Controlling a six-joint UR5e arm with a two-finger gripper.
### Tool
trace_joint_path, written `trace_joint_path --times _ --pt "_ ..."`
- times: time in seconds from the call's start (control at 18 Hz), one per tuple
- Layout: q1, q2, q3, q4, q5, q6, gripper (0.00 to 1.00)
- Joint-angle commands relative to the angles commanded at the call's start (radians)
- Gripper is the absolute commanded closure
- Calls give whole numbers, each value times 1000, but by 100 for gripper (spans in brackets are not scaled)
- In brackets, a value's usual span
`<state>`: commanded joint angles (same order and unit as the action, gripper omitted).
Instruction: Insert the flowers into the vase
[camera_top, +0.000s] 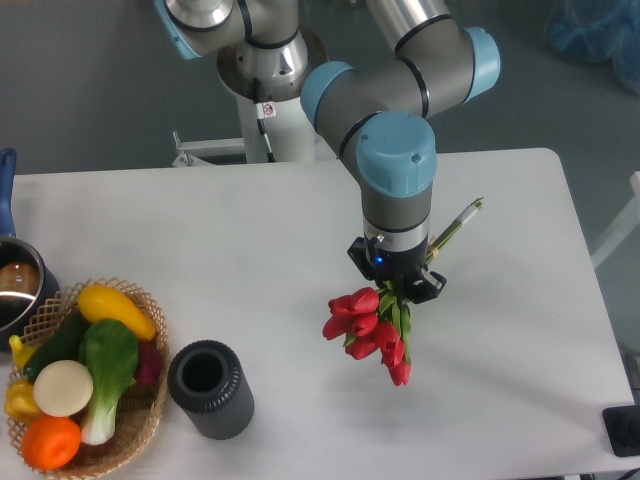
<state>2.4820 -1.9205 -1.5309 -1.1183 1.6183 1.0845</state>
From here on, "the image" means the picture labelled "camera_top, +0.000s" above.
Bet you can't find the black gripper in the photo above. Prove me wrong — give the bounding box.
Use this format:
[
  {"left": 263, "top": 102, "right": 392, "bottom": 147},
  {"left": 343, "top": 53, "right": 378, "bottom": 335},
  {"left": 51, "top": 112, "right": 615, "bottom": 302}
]
[{"left": 347, "top": 237, "right": 447, "bottom": 304}]

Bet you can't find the red tulip bouquet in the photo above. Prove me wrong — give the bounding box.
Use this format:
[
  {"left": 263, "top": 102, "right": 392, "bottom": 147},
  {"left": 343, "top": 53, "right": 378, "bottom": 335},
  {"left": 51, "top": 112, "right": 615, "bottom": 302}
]
[{"left": 322, "top": 197, "right": 484, "bottom": 386}]

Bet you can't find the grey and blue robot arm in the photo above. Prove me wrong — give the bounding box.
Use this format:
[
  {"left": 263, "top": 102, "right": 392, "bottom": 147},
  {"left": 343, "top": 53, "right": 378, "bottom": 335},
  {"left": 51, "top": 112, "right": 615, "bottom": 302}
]
[{"left": 156, "top": 1, "right": 501, "bottom": 304}]

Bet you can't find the dark grey ribbed vase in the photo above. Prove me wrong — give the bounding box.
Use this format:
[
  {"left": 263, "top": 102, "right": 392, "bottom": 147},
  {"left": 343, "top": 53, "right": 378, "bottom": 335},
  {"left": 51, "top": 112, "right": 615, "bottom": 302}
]
[{"left": 168, "top": 340, "right": 255, "bottom": 440}]

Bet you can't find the purple red onion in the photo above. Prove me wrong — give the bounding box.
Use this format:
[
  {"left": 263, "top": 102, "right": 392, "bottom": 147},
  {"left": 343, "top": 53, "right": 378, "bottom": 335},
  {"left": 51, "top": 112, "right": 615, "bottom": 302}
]
[{"left": 134, "top": 342, "right": 163, "bottom": 385}]

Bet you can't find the black device at table edge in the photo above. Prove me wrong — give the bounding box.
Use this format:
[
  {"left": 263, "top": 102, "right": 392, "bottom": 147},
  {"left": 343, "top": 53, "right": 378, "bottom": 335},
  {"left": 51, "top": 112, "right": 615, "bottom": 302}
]
[{"left": 602, "top": 405, "right": 639, "bottom": 457}]

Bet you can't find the green bok choy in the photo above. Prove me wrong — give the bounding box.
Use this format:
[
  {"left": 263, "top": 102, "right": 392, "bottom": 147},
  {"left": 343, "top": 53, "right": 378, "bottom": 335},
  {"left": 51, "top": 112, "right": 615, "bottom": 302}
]
[{"left": 79, "top": 319, "right": 138, "bottom": 446}]

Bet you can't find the yellow squash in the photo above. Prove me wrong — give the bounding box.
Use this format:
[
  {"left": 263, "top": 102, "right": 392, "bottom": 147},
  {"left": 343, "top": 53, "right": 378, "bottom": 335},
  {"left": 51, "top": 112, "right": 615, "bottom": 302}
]
[{"left": 77, "top": 284, "right": 156, "bottom": 341}]

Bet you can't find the blue plastic bag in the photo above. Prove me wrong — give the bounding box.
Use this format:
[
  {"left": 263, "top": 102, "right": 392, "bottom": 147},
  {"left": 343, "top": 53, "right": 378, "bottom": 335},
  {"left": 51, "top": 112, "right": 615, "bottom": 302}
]
[{"left": 543, "top": 1, "right": 639, "bottom": 94}]

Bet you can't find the woven wicker basket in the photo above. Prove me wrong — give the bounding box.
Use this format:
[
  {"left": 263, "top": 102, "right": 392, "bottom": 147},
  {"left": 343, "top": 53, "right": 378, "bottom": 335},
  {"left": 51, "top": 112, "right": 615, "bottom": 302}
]
[{"left": 21, "top": 278, "right": 169, "bottom": 479}]

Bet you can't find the dark green cucumber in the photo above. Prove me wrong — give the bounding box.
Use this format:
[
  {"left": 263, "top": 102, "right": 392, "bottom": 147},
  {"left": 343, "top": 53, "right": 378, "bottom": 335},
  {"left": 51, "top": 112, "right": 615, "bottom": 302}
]
[{"left": 23, "top": 309, "right": 90, "bottom": 383}]

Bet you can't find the small yellow pepper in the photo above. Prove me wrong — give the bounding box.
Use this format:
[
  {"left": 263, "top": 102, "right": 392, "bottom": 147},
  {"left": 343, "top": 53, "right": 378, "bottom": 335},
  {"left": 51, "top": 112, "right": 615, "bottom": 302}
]
[{"left": 9, "top": 335, "right": 36, "bottom": 371}]

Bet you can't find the orange fruit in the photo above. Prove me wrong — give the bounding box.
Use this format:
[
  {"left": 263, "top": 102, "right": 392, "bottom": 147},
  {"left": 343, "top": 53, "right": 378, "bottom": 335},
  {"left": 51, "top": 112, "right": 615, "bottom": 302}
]
[{"left": 21, "top": 417, "right": 81, "bottom": 470}]

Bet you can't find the yellow bell pepper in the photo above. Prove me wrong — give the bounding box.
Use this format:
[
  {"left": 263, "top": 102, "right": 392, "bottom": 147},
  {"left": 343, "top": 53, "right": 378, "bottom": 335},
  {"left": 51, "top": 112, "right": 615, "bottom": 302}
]
[{"left": 4, "top": 379, "right": 44, "bottom": 425}]

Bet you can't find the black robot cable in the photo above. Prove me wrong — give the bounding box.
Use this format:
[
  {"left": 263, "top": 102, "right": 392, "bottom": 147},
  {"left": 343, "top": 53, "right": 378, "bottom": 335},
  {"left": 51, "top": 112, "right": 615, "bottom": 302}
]
[{"left": 251, "top": 77, "right": 277, "bottom": 164}]

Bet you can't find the white frame at right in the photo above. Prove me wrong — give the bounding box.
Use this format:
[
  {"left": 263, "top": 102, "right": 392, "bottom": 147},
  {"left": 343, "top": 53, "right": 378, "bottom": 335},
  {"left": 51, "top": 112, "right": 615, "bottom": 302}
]
[{"left": 591, "top": 171, "right": 639, "bottom": 269}]

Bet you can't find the blue handled saucepan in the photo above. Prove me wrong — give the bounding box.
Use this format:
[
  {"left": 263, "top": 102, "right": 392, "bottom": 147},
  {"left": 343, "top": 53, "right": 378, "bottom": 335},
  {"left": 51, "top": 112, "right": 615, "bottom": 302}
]
[{"left": 1, "top": 148, "right": 59, "bottom": 352}]

